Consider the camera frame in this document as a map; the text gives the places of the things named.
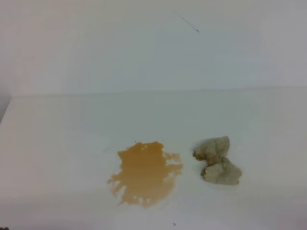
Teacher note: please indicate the brown coffee stain puddle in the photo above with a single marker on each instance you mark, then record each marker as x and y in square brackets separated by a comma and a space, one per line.
[147, 174]

